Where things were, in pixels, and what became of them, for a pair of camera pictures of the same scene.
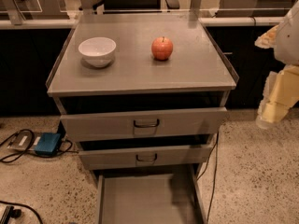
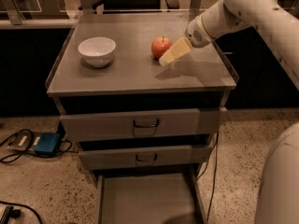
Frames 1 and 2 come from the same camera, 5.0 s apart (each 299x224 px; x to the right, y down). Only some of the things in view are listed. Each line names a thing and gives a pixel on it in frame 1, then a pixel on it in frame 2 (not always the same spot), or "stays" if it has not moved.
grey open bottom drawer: (158, 198) stays
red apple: (162, 49) stays
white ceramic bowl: (97, 51) stays
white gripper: (289, 40) → (196, 34)
